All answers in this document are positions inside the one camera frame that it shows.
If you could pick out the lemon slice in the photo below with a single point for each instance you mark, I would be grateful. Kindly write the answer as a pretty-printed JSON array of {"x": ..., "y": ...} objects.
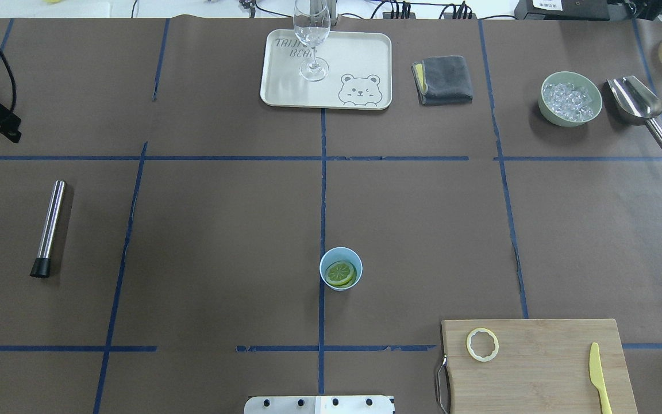
[{"x": 340, "y": 274}]

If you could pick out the metal muddler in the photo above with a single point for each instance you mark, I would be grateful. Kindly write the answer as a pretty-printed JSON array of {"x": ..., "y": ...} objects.
[{"x": 42, "y": 263}]

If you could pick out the light blue cup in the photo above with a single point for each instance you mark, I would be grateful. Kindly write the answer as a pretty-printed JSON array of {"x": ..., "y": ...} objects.
[{"x": 341, "y": 254}]

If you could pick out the cream serving tray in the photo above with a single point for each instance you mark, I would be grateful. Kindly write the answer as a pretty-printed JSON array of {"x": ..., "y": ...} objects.
[{"x": 360, "y": 73}]

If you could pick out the clear wine glass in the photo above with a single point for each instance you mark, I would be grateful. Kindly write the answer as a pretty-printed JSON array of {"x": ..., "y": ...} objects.
[{"x": 312, "y": 23}]

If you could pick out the green bowl of ice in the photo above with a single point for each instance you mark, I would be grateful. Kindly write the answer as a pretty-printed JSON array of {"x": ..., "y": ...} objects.
[{"x": 568, "y": 99}]

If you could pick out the wooden cutting board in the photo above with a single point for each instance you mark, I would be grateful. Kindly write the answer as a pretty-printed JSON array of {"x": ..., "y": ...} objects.
[{"x": 533, "y": 366}]

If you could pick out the yellow plastic knife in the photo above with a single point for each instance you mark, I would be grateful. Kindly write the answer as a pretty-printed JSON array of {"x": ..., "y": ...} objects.
[{"x": 597, "y": 377}]

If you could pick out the metal ice scoop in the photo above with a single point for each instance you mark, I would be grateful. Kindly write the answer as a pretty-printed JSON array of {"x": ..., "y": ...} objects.
[{"x": 637, "y": 104}]

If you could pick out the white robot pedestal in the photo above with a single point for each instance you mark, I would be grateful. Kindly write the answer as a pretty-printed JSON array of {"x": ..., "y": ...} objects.
[{"x": 321, "y": 404}]

